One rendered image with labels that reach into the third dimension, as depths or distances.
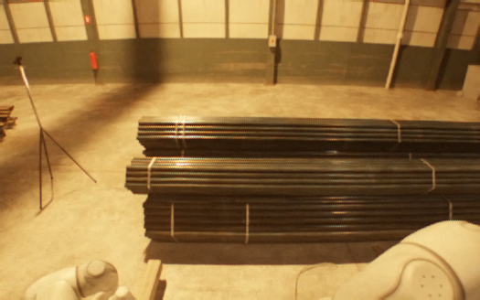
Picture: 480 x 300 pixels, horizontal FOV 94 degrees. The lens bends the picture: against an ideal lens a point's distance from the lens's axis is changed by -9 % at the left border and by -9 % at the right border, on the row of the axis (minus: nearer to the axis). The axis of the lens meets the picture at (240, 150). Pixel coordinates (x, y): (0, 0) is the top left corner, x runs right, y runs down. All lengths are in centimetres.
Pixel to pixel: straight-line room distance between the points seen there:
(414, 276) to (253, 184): 179
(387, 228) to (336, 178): 68
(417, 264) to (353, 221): 204
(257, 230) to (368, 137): 142
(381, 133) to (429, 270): 244
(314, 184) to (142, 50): 814
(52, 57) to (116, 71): 236
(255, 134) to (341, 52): 745
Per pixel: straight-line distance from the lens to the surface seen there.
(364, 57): 989
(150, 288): 210
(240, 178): 208
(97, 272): 115
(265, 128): 240
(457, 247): 51
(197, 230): 226
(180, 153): 256
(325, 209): 234
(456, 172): 289
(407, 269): 40
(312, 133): 249
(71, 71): 1078
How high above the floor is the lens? 189
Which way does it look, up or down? 27 degrees down
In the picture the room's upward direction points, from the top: 1 degrees clockwise
